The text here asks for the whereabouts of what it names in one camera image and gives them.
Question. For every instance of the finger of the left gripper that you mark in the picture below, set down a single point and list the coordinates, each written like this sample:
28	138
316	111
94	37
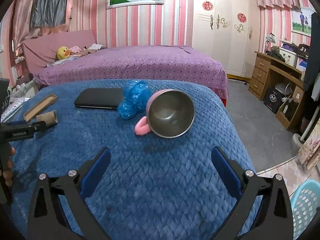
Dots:
20	130

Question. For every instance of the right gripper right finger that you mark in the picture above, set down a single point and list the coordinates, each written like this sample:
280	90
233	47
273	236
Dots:
274	216

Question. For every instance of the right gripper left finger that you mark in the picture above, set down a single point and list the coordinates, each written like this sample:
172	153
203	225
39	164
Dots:
47	219

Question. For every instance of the small cardboard tube roll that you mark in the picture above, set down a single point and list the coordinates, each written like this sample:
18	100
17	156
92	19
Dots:
50	118

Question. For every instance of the blue plastic bag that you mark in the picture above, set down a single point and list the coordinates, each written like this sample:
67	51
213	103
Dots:
136	95

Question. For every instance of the left hand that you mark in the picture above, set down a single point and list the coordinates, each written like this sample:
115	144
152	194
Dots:
7	151

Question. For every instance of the white perforated rack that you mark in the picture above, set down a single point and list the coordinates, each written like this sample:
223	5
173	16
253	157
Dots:
14	106

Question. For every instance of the cyan plastic basket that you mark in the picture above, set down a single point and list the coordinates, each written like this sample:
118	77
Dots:
304	204

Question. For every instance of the pink sofa headboard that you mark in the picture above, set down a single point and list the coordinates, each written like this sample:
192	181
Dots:
42	50

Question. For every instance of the yellow duck plush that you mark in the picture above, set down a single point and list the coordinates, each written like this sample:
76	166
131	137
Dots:
63	53

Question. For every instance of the floral curtain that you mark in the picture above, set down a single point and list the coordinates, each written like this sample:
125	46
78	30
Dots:
308	154

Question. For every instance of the grey hanging cloth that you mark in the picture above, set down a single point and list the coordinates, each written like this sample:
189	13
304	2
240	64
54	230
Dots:
48	13

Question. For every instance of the blue quilted blanket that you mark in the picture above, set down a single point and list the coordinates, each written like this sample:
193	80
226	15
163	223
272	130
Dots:
154	188

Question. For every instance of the black phone case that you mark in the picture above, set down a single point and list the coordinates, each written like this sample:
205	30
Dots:
100	98

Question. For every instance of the black box under desk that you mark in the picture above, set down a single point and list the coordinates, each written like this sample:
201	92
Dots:
273	99

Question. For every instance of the pink steel-lined mug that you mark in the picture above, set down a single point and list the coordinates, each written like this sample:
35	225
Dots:
170	114

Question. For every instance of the dark hanging clothes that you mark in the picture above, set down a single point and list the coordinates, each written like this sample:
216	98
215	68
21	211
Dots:
312	69

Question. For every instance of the wooden desk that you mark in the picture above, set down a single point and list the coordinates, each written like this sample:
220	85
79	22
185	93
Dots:
268	75

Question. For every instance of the purple dotted bed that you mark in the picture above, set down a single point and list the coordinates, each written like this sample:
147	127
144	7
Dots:
178	63

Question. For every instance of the desk lamp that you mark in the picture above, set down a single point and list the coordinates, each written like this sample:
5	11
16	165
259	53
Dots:
269	40

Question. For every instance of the white wardrobe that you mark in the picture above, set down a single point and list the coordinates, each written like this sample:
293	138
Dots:
229	32

